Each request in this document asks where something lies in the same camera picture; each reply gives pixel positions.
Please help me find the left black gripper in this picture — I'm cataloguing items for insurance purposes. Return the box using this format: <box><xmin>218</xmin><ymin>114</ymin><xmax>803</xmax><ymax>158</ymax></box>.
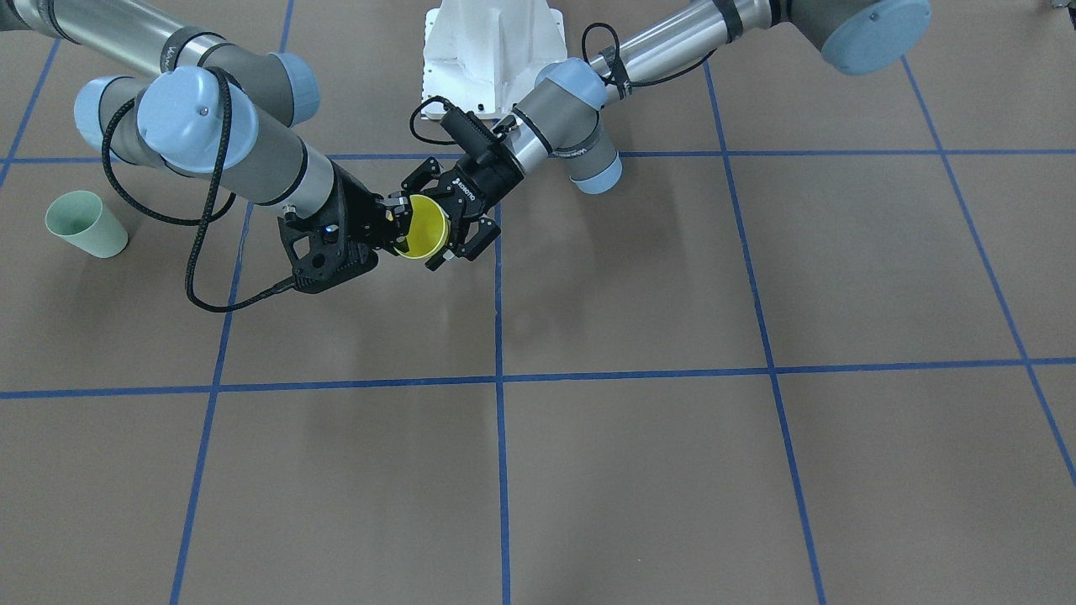
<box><xmin>400</xmin><ymin>156</ymin><xmax>524</xmax><ymax>271</ymax></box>

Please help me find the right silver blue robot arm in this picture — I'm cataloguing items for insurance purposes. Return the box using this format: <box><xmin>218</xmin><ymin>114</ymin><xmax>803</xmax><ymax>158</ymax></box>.
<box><xmin>3</xmin><ymin>1</ymin><xmax>411</xmax><ymax>261</ymax></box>

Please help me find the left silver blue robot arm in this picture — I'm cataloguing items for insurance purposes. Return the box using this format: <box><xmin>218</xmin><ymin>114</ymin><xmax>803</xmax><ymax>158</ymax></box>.
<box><xmin>404</xmin><ymin>1</ymin><xmax>931</xmax><ymax>271</ymax></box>

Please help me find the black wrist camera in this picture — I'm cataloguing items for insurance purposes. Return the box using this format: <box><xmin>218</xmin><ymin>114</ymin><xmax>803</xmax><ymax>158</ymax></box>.
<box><xmin>277</xmin><ymin>212</ymin><xmax>379</xmax><ymax>294</ymax></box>
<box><xmin>440</xmin><ymin>107</ymin><xmax>499</xmax><ymax>158</ymax></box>

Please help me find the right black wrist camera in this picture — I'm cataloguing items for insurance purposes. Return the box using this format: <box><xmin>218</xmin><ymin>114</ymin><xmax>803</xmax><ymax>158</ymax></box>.
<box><xmin>277</xmin><ymin>212</ymin><xmax>379</xmax><ymax>294</ymax></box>

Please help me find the green plastic cup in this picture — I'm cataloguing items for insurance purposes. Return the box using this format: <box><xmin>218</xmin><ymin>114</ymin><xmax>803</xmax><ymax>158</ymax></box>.
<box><xmin>44</xmin><ymin>189</ymin><xmax>129</xmax><ymax>258</ymax></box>

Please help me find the yellow plastic cup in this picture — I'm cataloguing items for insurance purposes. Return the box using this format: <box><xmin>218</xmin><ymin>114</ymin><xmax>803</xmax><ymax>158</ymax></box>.
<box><xmin>397</xmin><ymin>194</ymin><xmax>450</xmax><ymax>261</ymax></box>

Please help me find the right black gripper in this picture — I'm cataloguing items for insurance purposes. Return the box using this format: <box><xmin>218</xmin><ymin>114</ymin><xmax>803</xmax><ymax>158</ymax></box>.
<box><xmin>330</xmin><ymin>161</ymin><xmax>414</xmax><ymax>255</ymax></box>

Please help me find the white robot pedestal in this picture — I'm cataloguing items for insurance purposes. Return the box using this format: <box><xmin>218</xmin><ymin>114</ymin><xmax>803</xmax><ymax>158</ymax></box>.
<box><xmin>420</xmin><ymin>1</ymin><xmax>567</xmax><ymax>119</ymax></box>

